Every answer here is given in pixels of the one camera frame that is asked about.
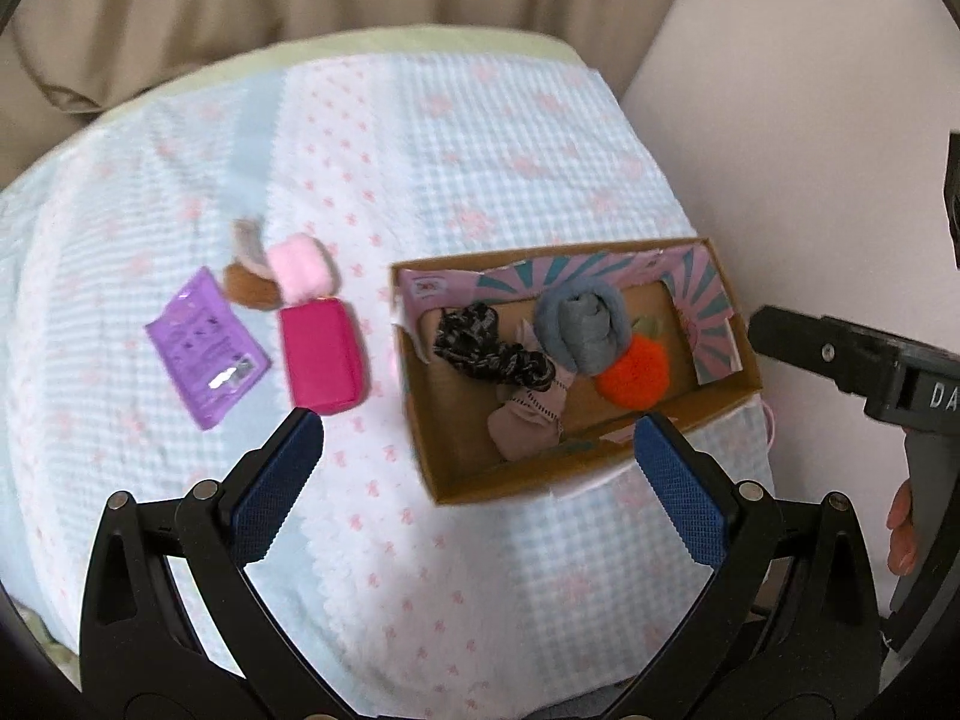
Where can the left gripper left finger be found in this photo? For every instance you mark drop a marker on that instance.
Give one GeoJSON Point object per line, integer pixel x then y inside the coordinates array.
{"type": "Point", "coordinates": [171, 625]}

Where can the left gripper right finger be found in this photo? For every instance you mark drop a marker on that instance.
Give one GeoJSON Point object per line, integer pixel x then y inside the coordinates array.
{"type": "Point", "coordinates": [787, 625]}

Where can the orange fluffy pom-pom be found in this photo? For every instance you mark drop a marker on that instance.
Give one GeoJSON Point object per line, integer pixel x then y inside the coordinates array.
{"type": "Point", "coordinates": [640, 378]}

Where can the purple foil packet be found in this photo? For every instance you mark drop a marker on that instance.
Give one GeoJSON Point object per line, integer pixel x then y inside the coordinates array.
{"type": "Point", "coordinates": [211, 358]}

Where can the pale pink patterned sock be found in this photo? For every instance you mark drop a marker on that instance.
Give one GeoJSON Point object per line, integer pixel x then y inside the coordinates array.
{"type": "Point", "coordinates": [530, 421]}

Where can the grey socks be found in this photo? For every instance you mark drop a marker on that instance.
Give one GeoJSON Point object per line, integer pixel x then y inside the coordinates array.
{"type": "Point", "coordinates": [583, 325]}

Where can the magenta soft pouch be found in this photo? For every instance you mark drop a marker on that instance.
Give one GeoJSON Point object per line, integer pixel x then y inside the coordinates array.
{"type": "Point", "coordinates": [323, 358]}

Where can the brown plush slipper sock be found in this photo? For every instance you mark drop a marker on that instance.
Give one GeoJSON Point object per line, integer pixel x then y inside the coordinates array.
{"type": "Point", "coordinates": [248, 280]}

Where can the light pink fluffy scrunchie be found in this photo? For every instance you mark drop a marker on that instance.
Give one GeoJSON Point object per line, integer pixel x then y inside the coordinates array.
{"type": "Point", "coordinates": [302, 269]}

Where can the black white patterned sock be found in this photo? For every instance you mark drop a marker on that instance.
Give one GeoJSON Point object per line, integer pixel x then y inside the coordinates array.
{"type": "Point", "coordinates": [469, 340]}

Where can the person's right hand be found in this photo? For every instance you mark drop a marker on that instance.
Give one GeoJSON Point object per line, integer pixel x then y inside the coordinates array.
{"type": "Point", "coordinates": [903, 544]}

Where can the cardboard box pink teal lining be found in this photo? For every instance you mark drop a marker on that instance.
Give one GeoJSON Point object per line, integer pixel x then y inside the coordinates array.
{"type": "Point", "coordinates": [712, 368]}

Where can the white blue checked blanket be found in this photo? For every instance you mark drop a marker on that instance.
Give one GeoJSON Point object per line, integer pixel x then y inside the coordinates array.
{"type": "Point", "coordinates": [483, 611]}

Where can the beige curtain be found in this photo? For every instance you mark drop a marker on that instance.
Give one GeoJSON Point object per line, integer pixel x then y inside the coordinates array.
{"type": "Point", "coordinates": [65, 62]}

